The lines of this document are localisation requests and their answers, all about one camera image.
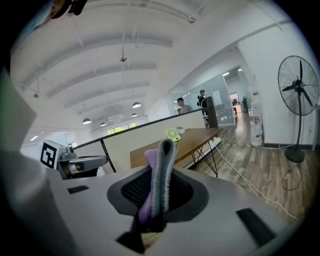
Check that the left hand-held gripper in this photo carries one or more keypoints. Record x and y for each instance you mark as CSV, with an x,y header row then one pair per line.
x,y
51,153

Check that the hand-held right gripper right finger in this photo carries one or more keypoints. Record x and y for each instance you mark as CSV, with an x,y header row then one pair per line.
x,y
225,220

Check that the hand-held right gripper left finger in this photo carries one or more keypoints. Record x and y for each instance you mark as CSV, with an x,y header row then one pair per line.
x,y
87,212

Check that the purple and grey cleaning cloth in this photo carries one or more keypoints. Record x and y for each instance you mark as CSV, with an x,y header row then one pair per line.
x,y
162,175

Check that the small green desk fan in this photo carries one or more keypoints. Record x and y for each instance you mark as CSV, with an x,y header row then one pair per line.
x,y
173,134

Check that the black standing floor fan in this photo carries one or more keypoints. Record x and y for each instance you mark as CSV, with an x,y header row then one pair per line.
x,y
298,86

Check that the black metal table legs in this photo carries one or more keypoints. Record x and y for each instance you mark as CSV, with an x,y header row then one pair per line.
x,y
213,161

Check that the water bottle with red label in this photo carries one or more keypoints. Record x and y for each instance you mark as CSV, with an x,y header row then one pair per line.
x,y
256,136
256,111

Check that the white pen holder box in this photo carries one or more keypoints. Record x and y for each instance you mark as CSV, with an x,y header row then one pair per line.
x,y
180,130

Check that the dark wooden pillar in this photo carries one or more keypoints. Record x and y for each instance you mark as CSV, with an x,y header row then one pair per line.
x,y
212,115

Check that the white partition with black rail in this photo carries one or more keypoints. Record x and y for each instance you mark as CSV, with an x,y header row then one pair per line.
x,y
150,135

